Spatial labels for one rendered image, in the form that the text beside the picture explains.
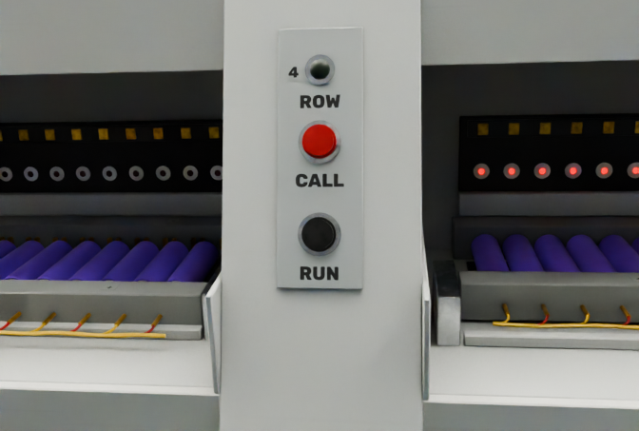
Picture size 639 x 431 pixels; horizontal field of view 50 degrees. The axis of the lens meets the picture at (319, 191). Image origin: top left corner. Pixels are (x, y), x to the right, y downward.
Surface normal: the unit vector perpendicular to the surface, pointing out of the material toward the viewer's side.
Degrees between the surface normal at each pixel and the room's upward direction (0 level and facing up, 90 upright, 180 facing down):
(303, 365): 90
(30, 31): 110
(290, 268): 90
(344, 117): 90
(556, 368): 20
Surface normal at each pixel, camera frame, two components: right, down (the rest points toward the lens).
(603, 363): -0.04, -0.96
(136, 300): -0.11, 0.29
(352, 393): -0.11, -0.05
